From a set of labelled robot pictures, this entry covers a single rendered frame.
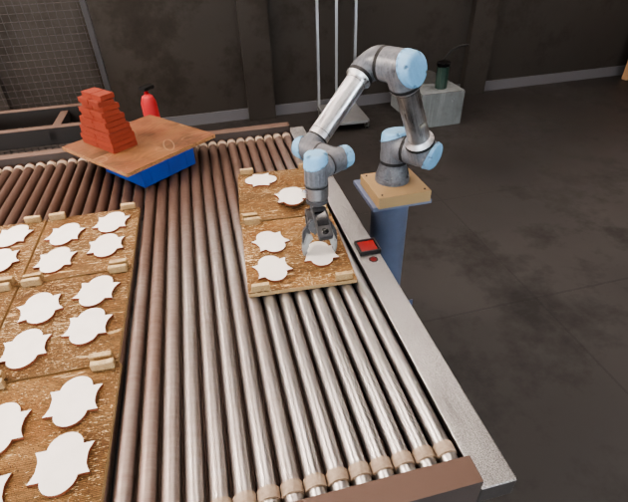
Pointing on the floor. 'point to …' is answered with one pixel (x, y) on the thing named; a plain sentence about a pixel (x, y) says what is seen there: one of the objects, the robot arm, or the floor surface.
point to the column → (389, 231)
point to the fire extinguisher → (149, 102)
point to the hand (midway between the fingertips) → (320, 252)
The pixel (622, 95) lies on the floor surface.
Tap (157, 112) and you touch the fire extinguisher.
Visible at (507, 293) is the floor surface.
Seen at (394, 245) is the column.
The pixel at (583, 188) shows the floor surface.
